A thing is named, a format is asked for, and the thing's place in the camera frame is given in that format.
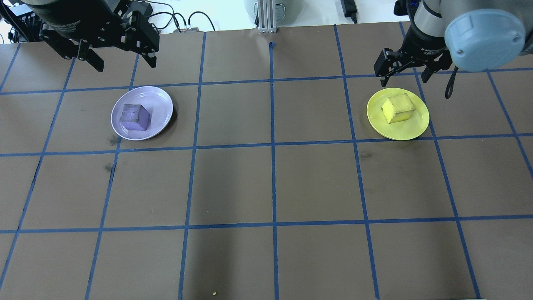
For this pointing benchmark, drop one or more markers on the yellow foam block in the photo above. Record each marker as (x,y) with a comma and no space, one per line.
(397,109)

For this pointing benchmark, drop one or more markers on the purple foam block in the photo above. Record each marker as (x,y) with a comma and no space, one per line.
(135,117)

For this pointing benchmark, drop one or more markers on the black flat device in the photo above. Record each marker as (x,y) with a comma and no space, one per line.
(143,8)

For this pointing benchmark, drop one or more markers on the black device with ports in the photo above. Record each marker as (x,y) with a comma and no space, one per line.
(16,12)

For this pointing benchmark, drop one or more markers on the black power adapter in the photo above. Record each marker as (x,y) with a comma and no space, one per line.
(349,8)

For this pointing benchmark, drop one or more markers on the yellow plastic plate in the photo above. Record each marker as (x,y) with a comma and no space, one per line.
(410,129)

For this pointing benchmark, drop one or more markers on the purple plastic plate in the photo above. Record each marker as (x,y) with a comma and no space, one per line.
(162,106)

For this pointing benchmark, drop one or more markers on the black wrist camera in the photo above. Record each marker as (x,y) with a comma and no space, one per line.
(404,7)

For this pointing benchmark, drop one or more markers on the aluminium profile post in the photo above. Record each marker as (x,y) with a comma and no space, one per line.
(267,16)

